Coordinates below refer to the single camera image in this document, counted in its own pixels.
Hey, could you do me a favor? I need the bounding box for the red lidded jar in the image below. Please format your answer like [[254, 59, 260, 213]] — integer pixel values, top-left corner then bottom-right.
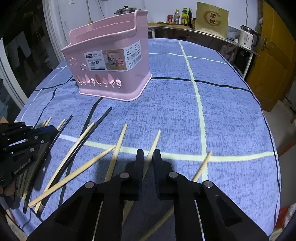
[[166, 15, 173, 23]]

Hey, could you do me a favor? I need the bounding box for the white electric kettle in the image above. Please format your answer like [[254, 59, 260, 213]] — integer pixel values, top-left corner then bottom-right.
[[238, 25, 259, 49]]

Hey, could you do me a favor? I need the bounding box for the green oil bottle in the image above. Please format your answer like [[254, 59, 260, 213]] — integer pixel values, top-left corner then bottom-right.
[[181, 7, 188, 26]]

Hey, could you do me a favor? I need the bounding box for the blue checked tablecloth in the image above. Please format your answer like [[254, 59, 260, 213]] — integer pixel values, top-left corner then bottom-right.
[[17, 39, 281, 235]]

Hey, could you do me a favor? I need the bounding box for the pink plastic utensil basket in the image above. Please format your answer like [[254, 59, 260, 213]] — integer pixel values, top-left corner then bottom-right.
[[61, 9, 152, 101]]

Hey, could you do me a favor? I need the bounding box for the yellow wooden door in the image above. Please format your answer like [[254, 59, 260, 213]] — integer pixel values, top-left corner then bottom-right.
[[247, 1, 295, 111]]

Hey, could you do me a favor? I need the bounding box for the black chopstick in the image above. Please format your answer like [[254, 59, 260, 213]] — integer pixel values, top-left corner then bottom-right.
[[23, 115, 73, 214], [38, 106, 113, 215]]

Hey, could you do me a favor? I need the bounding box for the wooden chopstick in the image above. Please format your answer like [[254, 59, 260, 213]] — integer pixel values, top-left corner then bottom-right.
[[33, 121, 96, 214], [139, 151, 212, 241], [122, 130, 161, 224], [92, 123, 127, 241], [28, 145, 116, 207]]

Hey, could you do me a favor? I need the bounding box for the dark sauce bottle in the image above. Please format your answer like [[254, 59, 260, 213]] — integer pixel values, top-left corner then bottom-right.
[[187, 8, 193, 28]]

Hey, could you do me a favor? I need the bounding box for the clear vinegar bottle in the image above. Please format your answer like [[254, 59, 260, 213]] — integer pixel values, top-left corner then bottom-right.
[[174, 9, 180, 25]]

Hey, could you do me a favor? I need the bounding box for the gold paper bag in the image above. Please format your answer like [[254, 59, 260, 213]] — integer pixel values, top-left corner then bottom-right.
[[195, 2, 229, 39]]

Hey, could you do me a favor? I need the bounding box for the stainless steel steamer pot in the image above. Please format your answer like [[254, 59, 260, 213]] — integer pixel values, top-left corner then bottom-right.
[[114, 6, 137, 15]]

